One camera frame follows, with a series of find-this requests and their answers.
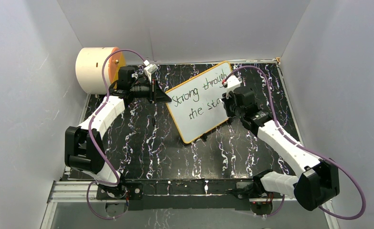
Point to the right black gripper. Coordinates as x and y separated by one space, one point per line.
226 101

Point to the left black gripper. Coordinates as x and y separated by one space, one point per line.
157 95

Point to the yellow framed whiteboard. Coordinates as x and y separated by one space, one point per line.
196 106

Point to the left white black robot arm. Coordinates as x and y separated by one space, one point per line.
83 146

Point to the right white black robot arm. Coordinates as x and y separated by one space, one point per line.
315 180

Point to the cream cylindrical drum orange face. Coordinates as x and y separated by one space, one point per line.
89 71

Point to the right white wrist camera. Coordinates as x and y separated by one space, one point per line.
230 84

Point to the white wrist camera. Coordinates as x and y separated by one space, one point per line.
150 68
230 84

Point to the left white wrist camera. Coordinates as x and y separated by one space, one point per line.
150 68

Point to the aluminium front frame rail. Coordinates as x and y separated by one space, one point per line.
175 204

